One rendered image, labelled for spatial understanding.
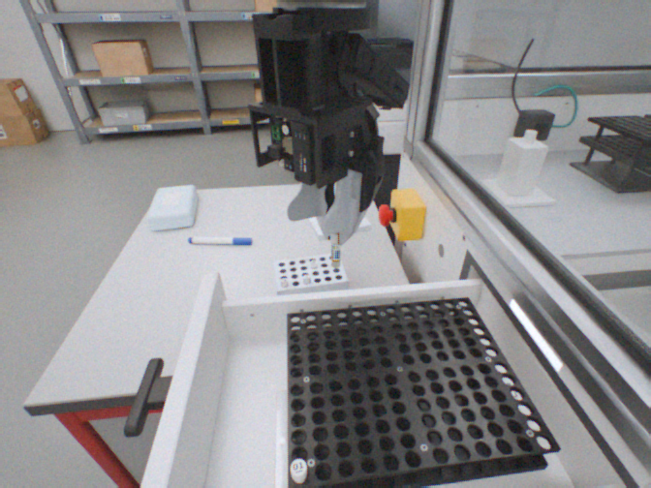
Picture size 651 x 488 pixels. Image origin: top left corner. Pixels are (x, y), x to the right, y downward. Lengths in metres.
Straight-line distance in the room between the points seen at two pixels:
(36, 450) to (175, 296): 1.03
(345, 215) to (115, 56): 3.88
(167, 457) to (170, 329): 0.34
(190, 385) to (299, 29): 0.29
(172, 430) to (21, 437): 1.38
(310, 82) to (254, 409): 0.33
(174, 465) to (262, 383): 0.15
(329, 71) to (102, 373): 0.52
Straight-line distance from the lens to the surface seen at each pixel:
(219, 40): 4.40
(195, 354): 0.37
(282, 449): 0.39
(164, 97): 4.56
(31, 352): 1.96
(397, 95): 0.37
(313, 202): 0.36
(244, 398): 0.44
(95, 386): 0.62
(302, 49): 0.28
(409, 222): 0.62
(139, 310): 0.70
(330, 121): 0.26
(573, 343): 0.35
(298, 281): 0.61
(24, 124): 4.63
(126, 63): 4.12
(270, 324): 0.47
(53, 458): 1.59
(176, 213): 0.86
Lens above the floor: 1.20
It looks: 35 degrees down
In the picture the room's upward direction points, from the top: straight up
